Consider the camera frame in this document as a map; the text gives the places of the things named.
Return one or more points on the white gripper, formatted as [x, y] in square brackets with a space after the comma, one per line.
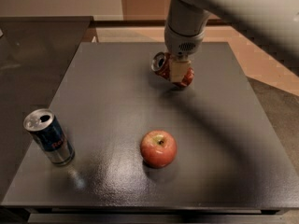
[182, 43]

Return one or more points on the red coke can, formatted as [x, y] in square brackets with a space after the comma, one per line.
[177, 70]

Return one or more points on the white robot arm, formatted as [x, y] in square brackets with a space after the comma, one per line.
[272, 25]

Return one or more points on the blue silver red bull can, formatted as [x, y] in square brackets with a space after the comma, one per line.
[49, 135]

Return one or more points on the red apple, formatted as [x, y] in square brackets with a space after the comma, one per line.
[158, 148]

